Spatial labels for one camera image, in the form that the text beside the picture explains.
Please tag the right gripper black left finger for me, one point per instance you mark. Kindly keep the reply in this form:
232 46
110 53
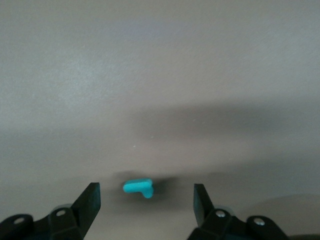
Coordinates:
82 212

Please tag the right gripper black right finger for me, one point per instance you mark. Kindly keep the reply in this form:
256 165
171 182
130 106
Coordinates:
207 217

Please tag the teal foam letter r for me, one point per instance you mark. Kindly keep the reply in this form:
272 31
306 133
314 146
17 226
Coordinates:
136 187

